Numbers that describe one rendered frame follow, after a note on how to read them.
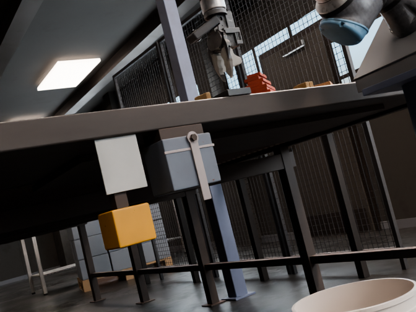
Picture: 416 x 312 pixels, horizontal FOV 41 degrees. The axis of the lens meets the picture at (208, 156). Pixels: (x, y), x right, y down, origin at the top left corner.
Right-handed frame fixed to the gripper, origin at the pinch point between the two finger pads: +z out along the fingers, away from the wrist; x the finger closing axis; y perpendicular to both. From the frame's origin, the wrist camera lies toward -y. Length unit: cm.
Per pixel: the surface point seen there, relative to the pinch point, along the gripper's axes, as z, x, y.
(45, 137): 15, -21, -66
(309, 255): 75, 85, 94
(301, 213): 53, 85, 96
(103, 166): 23, -20, -55
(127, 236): 39, -23, -54
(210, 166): 27.9, -22.5, -29.4
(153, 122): 15.2, -20.9, -40.7
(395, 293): 69, -34, 9
